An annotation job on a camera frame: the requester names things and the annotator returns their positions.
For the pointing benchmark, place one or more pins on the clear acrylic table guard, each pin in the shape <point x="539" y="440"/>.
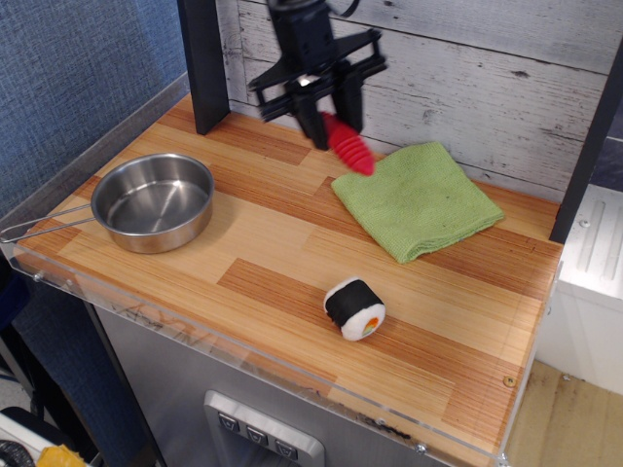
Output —
<point x="443" y="374"/>

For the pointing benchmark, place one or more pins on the black vertical post right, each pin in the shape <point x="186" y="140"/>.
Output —
<point x="589" y="155"/>

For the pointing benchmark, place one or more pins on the black vertical post left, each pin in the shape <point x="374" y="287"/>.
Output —
<point x="205" y="62"/>

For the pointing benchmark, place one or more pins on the plush sushi roll toy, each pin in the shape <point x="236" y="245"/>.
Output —
<point x="354" y="308"/>

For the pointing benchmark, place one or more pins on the silver control panel with buttons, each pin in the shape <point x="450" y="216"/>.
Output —
<point x="271" y="441"/>

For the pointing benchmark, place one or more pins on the green folded cloth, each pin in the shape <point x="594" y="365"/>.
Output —
<point x="418" y="201"/>

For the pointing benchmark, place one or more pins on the yellow object bottom left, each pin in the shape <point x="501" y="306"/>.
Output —
<point x="60" y="456"/>

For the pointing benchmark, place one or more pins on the black vertical post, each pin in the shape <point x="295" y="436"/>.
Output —
<point x="205" y="62"/>
<point x="589" y="155"/>

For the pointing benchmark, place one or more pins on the white grooved appliance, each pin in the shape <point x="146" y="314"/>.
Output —
<point x="581" y="333"/>

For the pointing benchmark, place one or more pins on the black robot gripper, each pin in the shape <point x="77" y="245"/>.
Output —
<point x="313" y="64"/>

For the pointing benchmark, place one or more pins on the stainless steel pan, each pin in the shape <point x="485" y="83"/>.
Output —
<point x="150" y="205"/>

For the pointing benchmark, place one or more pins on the red handled metal spoon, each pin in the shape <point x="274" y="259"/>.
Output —
<point x="348" y="145"/>

